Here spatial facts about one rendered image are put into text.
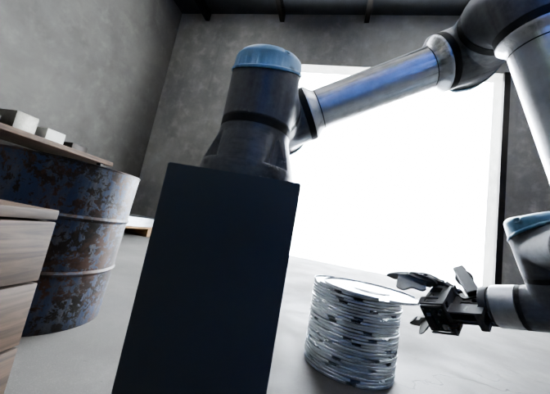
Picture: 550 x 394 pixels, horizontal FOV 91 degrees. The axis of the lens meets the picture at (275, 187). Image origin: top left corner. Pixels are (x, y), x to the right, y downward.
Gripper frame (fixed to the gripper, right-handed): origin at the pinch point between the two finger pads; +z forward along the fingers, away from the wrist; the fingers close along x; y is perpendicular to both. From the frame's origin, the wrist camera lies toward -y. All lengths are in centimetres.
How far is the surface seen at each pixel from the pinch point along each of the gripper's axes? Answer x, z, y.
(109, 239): -47, 59, 45
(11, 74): -271, 299, 34
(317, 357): 13.9, 29.0, 11.6
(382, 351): 16.8, 13.0, 1.2
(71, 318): -30, 62, 61
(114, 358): -17, 45, 56
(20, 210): -53, 16, 59
